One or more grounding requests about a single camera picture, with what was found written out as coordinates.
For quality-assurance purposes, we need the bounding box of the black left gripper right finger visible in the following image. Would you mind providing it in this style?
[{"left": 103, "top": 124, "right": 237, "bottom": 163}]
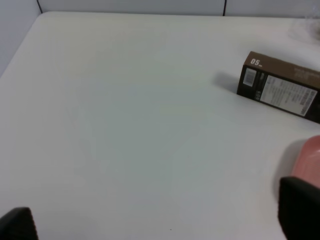
[{"left": 278, "top": 177, "right": 320, "bottom": 240}]

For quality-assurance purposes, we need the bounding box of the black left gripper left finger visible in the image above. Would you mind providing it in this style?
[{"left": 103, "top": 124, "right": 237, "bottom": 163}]
[{"left": 0, "top": 207, "right": 39, "bottom": 240}]

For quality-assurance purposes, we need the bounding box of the pink square plate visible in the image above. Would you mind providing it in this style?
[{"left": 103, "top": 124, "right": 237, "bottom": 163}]
[{"left": 291, "top": 135, "right": 320, "bottom": 188}]

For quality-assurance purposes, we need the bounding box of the brown cardboard box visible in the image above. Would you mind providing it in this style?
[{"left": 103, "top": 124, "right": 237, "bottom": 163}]
[{"left": 236, "top": 51, "right": 320, "bottom": 123}]

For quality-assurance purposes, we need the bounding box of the packaged pastry in plastic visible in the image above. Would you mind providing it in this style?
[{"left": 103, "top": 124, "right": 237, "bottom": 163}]
[{"left": 288, "top": 2, "right": 320, "bottom": 46}]

